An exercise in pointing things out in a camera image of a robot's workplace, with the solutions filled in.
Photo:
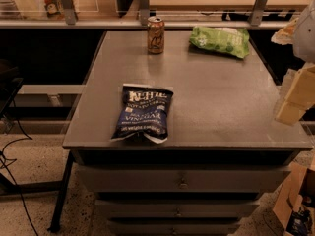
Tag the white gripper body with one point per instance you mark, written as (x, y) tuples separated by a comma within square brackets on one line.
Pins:
[(306, 38)]

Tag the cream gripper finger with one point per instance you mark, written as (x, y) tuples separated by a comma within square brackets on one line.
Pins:
[(296, 95)]

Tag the orange soda can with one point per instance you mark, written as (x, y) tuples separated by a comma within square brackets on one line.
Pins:
[(155, 37)]

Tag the green chip bag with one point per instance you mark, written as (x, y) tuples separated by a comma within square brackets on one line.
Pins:
[(229, 41)]

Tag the grey drawer cabinet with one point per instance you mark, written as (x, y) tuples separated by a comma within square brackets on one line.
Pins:
[(224, 147)]

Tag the cardboard box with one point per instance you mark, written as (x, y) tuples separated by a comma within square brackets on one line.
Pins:
[(297, 193)]

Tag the blue kettle chip bag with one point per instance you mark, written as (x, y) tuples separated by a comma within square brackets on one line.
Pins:
[(145, 111)]

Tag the black table leg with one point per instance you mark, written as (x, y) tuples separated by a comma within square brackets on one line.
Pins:
[(55, 221)]

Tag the clear plastic bag with label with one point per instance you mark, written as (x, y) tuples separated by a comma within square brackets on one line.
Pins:
[(40, 9)]

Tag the grey metal rail shelf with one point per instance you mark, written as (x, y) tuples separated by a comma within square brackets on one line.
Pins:
[(178, 14)]

